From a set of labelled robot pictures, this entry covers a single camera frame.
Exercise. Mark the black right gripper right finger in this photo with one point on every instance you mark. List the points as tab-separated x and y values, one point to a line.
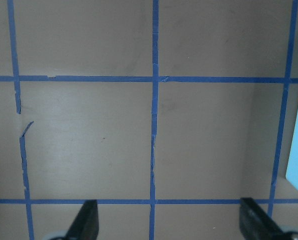
255	224

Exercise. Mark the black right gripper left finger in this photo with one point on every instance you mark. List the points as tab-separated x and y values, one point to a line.
86	223

